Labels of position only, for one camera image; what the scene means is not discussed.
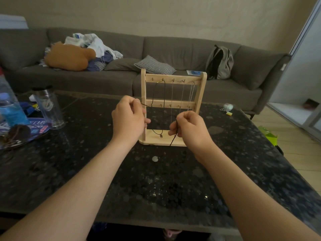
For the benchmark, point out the person's left hand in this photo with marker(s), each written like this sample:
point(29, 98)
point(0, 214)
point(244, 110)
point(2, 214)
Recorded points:
point(128, 120)

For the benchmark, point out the person's right hand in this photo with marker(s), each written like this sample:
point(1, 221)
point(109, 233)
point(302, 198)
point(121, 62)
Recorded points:
point(195, 133)

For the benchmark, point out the wooden jewelry stand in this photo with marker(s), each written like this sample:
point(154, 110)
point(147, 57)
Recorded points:
point(155, 140)

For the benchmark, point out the person's right forearm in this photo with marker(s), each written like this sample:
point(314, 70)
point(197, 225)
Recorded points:
point(253, 205)

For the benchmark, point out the person's left forearm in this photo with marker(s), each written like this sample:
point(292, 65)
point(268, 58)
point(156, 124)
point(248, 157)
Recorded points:
point(65, 203)

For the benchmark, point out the grey flat cushion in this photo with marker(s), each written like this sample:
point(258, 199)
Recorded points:
point(121, 65)

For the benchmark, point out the checkered pillow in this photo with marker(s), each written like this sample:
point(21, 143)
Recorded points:
point(154, 65)

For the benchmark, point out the blue crumpled garment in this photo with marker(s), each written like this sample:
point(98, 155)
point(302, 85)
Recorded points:
point(107, 58)

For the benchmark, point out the green bag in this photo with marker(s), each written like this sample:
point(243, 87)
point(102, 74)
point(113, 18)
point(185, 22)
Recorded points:
point(268, 136)

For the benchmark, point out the grey backpack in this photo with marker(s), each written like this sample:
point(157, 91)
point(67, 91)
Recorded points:
point(224, 65)

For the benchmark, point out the clear plastic tumbler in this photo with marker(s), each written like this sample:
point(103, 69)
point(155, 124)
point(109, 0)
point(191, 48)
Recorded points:
point(49, 109)

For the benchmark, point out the white crumpled garment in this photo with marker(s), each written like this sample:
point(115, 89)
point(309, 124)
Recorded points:
point(98, 45)

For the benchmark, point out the grey fabric sofa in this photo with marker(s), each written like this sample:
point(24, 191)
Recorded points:
point(180, 51)

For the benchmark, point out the small black object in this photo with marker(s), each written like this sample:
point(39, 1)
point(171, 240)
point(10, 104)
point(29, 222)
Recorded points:
point(279, 150)

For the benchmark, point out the brown plush toy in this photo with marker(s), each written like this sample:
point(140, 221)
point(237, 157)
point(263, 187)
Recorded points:
point(69, 57)

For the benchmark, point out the blue printed packet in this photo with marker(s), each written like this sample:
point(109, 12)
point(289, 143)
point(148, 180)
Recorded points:
point(38, 129)

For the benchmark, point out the pink item under table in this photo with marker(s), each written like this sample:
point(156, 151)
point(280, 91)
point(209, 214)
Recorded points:
point(171, 232)

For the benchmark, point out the blue cloth item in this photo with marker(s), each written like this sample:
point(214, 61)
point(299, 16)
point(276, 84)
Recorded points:
point(99, 226)

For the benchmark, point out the blue plastic bottle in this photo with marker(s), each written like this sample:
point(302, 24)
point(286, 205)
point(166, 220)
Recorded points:
point(15, 116)

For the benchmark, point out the dark shoe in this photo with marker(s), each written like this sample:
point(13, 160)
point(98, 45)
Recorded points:
point(311, 104)

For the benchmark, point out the sliding glass door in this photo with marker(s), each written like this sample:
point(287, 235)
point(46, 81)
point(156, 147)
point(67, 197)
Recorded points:
point(306, 62)

